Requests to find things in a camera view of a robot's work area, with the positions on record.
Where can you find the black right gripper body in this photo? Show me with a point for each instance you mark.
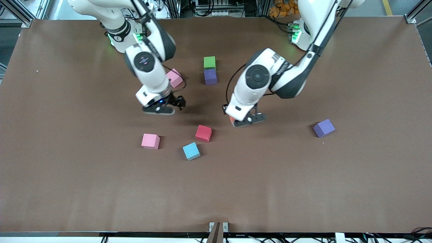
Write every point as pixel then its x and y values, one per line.
pixel 177 101

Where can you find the orange foam cube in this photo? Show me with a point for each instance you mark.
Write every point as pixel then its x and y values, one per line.
pixel 232 120

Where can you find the red foam cube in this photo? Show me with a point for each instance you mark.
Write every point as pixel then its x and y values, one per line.
pixel 203 133

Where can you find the purple foam cube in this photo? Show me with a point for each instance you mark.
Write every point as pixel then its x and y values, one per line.
pixel 323 128
pixel 210 76

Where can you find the pink foam cube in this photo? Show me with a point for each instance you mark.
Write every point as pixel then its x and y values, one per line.
pixel 150 140
pixel 176 79

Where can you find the green foam cube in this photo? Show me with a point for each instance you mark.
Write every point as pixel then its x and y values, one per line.
pixel 209 62

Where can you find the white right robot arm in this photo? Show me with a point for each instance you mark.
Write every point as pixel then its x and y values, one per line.
pixel 148 74

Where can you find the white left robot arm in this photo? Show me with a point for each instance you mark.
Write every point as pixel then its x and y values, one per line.
pixel 256 77

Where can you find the cyan foam cube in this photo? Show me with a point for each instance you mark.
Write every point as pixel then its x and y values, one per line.
pixel 191 151

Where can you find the bag of orange snacks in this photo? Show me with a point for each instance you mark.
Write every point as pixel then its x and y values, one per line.
pixel 285 8

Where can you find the brown mounting pole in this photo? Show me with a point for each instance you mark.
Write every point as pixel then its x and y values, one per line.
pixel 214 234

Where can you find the white table edge block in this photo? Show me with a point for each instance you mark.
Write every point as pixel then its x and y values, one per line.
pixel 340 238

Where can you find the metal table edge bracket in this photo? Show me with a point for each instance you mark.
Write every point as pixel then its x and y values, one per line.
pixel 211 226

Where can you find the aluminium frame profile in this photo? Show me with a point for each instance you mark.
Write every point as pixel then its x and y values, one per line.
pixel 416 13
pixel 28 13

